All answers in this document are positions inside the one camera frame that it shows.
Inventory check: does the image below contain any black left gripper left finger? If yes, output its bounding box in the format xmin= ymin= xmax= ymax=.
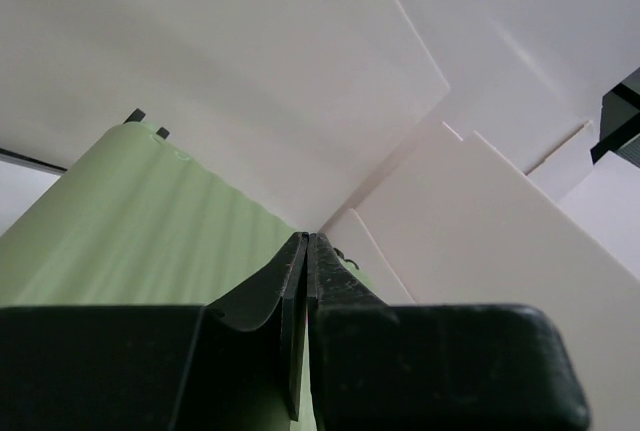
xmin=1 ymin=233 xmax=308 ymax=430

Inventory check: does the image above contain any black box at ceiling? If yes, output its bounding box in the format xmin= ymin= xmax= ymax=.
xmin=591 ymin=69 xmax=640 ymax=167

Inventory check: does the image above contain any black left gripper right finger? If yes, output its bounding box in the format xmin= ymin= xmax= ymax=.
xmin=307 ymin=234 xmax=591 ymax=430

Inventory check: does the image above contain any green suitcase with blue lining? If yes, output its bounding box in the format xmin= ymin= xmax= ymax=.
xmin=0 ymin=108 xmax=386 ymax=431

